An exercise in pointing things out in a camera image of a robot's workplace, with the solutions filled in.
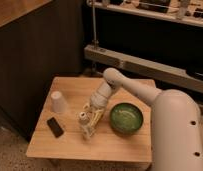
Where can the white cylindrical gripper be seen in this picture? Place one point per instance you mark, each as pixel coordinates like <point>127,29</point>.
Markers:
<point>98,99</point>

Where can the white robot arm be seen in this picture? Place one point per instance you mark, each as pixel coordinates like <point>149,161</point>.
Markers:
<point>175,116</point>

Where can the wooden table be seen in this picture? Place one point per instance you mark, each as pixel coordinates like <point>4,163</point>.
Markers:
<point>104,145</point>

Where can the green bowl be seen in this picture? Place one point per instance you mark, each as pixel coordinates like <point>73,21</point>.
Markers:
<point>126,118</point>

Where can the white paper cup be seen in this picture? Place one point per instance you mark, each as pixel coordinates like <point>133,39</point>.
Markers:
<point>58,102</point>

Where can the black smartphone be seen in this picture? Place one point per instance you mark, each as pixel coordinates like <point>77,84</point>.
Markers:
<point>55,127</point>

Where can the dark wooden cabinet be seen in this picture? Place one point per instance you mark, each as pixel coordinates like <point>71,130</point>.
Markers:
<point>34,49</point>

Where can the metal shelf rack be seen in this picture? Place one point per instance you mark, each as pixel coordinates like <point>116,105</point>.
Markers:
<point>147,42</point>

